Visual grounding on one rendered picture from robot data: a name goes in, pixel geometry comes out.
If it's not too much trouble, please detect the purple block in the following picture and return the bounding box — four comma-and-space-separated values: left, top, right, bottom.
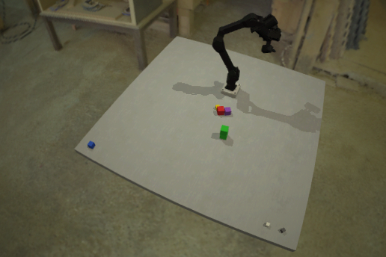
224, 107, 232, 116

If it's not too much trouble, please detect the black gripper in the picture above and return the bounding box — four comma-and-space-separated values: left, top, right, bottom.
259, 25, 278, 53

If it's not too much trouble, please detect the red block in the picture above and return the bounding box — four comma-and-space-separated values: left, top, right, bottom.
217, 106, 225, 116

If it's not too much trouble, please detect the small blue block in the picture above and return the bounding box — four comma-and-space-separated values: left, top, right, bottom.
88, 141, 96, 149

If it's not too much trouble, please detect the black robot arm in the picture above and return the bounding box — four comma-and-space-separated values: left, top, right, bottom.
212, 13, 281, 91

